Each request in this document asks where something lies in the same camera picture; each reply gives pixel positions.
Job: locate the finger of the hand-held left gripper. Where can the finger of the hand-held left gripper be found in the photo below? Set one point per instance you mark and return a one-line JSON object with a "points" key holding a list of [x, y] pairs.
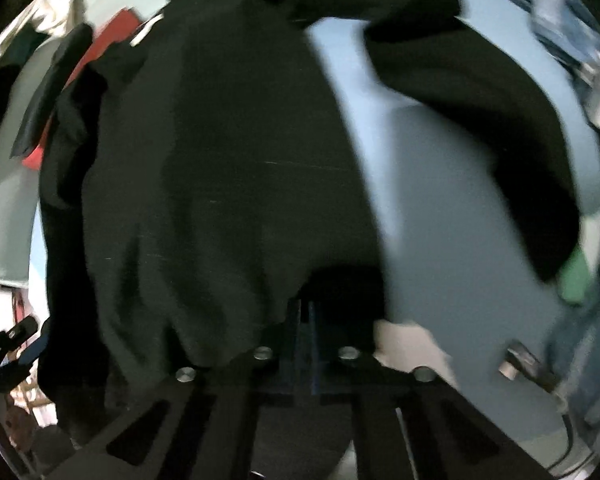
{"points": [[15, 332], [32, 355]]}

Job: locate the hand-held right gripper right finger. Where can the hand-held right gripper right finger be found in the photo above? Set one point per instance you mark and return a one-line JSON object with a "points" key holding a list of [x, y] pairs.
{"points": [[314, 340]]}

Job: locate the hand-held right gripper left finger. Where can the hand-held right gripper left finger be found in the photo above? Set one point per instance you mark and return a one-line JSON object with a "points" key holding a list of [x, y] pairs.
{"points": [[293, 332]]}

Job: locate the black garment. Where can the black garment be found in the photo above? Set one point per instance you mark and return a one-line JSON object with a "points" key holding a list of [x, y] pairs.
{"points": [[220, 160]]}

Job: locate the small white cloth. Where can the small white cloth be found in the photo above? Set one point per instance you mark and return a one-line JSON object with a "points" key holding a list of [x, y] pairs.
{"points": [[410, 347]]}

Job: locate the light blue bed sheet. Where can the light blue bed sheet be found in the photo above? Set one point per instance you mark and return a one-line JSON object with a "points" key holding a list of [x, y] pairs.
{"points": [[430, 200]]}

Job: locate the green cloth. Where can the green cloth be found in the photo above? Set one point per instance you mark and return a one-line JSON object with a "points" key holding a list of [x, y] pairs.
{"points": [[579, 277]]}

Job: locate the blue denim garment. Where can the blue denim garment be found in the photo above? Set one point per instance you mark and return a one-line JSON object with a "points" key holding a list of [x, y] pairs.
{"points": [[587, 355]]}

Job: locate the red cloth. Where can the red cloth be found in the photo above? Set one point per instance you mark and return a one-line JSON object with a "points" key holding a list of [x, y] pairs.
{"points": [[117, 27]]}

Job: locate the white crumpled cloth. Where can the white crumpled cloth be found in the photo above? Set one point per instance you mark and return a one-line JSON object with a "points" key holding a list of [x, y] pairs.
{"points": [[45, 5]]}

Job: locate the blue jeans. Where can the blue jeans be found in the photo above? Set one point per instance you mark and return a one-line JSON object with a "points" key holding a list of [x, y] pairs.
{"points": [[562, 15]]}

